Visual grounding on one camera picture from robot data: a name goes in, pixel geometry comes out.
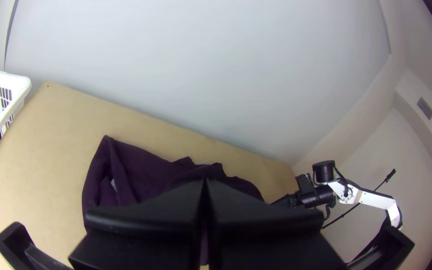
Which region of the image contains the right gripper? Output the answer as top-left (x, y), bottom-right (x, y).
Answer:
top-left (290, 185), bottom-right (337, 210)

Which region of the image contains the dark t-shirt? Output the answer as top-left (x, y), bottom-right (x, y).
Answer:
top-left (81, 134), bottom-right (266, 265)

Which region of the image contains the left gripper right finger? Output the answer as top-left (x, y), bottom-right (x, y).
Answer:
top-left (205, 178), bottom-right (347, 270)

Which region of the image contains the white laundry basket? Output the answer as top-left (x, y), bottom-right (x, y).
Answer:
top-left (0, 70), bottom-right (32, 197)

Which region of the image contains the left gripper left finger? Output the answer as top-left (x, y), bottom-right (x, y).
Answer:
top-left (67, 178), bottom-right (206, 270)

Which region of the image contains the black cable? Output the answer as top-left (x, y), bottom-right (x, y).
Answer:
top-left (333, 166), bottom-right (350, 198)

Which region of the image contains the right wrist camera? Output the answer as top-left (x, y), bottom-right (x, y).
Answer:
top-left (295, 173), bottom-right (316, 195)

